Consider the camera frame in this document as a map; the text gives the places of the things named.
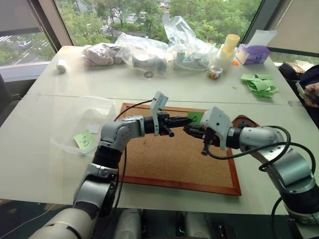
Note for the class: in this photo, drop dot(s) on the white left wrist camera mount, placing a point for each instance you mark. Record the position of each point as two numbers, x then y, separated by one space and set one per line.
157 107

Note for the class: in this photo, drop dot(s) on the pile of green sticky notes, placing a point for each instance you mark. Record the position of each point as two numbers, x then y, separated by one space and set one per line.
259 84

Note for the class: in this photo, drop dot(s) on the small tub of coloured pushpins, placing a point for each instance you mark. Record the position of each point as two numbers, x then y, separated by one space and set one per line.
214 72

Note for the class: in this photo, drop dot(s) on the person's hand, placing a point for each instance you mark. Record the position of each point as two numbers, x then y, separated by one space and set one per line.
312 93

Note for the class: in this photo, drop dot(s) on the dark pushpin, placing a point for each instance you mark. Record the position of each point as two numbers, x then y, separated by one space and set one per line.
244 122

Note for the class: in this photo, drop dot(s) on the grey roller blind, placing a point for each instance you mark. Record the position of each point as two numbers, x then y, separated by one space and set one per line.
296 22
17 13

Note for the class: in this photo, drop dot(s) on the small orange piece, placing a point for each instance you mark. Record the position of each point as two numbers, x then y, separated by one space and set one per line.
235 63

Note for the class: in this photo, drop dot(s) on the person's dark sleeve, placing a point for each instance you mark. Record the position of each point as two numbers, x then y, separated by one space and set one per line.
311 74

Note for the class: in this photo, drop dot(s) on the wood-framed cork board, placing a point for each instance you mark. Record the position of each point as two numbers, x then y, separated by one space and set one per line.
174 159

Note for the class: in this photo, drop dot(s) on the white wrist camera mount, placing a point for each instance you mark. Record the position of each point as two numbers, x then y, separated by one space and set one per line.
217 120
157 107

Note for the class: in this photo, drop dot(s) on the black bag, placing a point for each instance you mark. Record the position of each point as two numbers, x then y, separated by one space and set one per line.
289 71

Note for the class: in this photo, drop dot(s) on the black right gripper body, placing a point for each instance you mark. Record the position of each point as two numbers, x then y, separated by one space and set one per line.
210 138

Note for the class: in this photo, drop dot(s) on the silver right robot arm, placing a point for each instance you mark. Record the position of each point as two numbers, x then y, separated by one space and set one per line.
259 135

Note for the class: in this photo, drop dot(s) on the grey rounded shape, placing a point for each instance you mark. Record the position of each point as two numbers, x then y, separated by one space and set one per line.
128 224

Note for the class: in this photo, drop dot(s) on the purple tissue box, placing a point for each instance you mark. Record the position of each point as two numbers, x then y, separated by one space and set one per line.
251 54

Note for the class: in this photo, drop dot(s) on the smartphone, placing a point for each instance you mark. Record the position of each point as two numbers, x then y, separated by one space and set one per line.
300 90

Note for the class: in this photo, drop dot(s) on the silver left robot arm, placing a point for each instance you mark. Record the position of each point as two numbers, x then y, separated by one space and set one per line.
117 132

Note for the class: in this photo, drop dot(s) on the bag of pink cloth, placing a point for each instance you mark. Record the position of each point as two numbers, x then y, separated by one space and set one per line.
99 54

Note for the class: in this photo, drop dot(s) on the stack of cream paper cups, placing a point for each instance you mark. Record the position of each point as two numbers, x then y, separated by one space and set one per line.
228 49

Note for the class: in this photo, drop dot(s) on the clear bag with grey object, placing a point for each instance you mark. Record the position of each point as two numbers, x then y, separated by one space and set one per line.
139 44

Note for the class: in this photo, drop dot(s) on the white tape roll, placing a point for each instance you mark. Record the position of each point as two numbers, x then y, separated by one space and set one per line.
61 66

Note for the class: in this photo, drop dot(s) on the plain green sticky note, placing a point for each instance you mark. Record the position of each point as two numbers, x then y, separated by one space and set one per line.
196 115

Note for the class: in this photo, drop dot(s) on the green sticky note with scribble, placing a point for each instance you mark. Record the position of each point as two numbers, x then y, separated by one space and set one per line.
83 142

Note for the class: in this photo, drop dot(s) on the clear bag with power strip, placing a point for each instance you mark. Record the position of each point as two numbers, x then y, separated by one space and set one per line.
184 35

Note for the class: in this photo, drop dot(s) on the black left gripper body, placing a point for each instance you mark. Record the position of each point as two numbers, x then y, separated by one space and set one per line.
164 122

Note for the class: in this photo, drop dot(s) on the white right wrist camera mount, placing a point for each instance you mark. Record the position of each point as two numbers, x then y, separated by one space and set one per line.
217 120

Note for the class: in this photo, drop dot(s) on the white tissue sheet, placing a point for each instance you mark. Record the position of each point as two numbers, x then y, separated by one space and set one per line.
263 37

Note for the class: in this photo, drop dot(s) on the clear plastic box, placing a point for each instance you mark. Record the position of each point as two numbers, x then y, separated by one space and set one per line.
72 117

